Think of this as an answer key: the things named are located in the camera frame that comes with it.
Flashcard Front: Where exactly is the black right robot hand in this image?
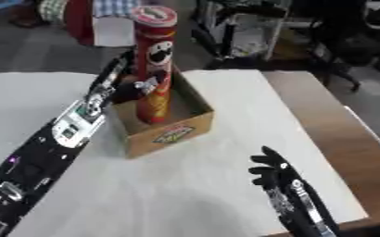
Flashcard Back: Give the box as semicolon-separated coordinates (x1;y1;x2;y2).
247;145;304;191

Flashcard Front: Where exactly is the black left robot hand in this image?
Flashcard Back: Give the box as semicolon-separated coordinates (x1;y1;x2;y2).
89;50;164;106

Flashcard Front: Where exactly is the red cylindrical snack can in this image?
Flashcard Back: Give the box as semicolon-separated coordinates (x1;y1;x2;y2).
130;5;181;125

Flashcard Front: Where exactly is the tan cardboard box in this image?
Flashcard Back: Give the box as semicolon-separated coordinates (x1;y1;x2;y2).
107;69;218;160

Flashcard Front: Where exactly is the white panel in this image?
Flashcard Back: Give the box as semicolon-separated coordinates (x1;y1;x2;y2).
91;16;137;48

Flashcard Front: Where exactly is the red cloth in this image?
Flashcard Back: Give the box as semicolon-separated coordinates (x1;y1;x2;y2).
61;0;96;47

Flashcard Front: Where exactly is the checked cloth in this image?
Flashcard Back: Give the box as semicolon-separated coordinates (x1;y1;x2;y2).
37;0;142;22

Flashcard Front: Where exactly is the white shelf cart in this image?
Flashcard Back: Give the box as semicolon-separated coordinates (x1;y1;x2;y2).
191;0;310;70

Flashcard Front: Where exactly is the black office chair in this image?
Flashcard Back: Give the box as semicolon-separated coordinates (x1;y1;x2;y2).
305;0;380;93

